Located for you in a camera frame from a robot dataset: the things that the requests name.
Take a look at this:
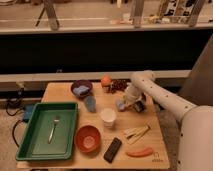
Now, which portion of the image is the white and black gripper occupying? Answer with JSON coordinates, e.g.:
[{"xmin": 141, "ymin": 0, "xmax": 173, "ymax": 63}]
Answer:
[{"xmin": 124, "ymin": 87, "xmax": 145, "ymax": 112}]

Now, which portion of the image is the small blue towel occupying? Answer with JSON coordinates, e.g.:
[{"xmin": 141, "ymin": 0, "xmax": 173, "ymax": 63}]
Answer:
[{"xmin": 115, "ymin": 99, "xmax": 125, "ymax": 111}]

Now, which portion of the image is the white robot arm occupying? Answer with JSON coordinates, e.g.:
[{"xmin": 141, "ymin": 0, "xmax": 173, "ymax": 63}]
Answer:
[{"xmin": 124, "ymin": 70, "xmax": 213, "ymax": 171}]

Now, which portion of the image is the dark red grape bunch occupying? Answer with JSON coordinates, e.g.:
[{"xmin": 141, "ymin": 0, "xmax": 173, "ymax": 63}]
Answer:
[{"xmin": 110, "ymin": 79, "xmax": 127, "ymax": 93}]

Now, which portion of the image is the white paper cup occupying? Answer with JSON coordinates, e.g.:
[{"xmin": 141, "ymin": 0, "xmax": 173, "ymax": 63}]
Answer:
[{"xmin": 100, "ymin": 108, "xmax": 117, "ymax": 128}]

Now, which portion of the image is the orange fruit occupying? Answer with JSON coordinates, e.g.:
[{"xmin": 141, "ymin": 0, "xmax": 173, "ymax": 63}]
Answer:
[{"xmin": 101, "ymin": 75, "xmax": 112, "ymax": 87}]

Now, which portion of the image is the blue plastic cup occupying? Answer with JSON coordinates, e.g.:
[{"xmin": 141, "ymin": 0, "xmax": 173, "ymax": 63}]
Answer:
[{"xmin": 84, "ymin": 96, "xmax": 96, "ymax": 112}]

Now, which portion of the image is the blue cloth in bowl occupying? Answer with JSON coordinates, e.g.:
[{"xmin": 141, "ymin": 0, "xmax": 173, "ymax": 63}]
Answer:
[{"xmin": 73, "ymin": 86, "xmax": 89, "ymax": 96}]

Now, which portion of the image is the purple bowl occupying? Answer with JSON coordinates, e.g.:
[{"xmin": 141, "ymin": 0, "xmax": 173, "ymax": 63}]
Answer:
[{"xmin": 71, "ymin": 80, "xmax": 93, "ymax": 98}]

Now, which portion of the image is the orange carrot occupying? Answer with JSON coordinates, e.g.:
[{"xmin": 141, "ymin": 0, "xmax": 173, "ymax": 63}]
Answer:
[{"xmin": 126, "ymin": 148, "xmax": 154, "ymax": 157}]

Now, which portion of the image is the orange bowl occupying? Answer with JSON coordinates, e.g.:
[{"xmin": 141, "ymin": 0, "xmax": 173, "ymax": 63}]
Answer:
[{"xmin": 74, "ymin": 125, "xmax": 101, "ymax": 154}]

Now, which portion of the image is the black remote control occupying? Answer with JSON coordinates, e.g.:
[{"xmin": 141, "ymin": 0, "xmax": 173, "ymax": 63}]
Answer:
[{"xmin": 103, "ymin": 137, "xmax": 122, "ymax": 163}]

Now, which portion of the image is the metal spoon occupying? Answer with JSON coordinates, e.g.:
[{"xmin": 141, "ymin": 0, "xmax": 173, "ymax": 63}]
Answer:
[{"xmin": 48, "ymin": 116, "xmax": 60, "ymax": 144}]

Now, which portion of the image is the blue power box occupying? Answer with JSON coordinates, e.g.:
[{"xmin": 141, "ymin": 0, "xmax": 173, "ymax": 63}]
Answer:
[{"xmin": 23, "ymin": 105, "xmax": 33, "ymax": 122}]

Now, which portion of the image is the green plastic tray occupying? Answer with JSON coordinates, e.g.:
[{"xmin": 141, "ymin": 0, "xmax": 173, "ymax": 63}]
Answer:
[{"xmin": 16, "ymin": 102, "xmax": 78, "ymax": 161}]

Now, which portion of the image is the black cable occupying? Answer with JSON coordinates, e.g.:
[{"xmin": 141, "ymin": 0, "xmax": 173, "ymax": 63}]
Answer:
[{"xmin": 5, "ymin": 87, "xmax": 26, "ymax": 148}]

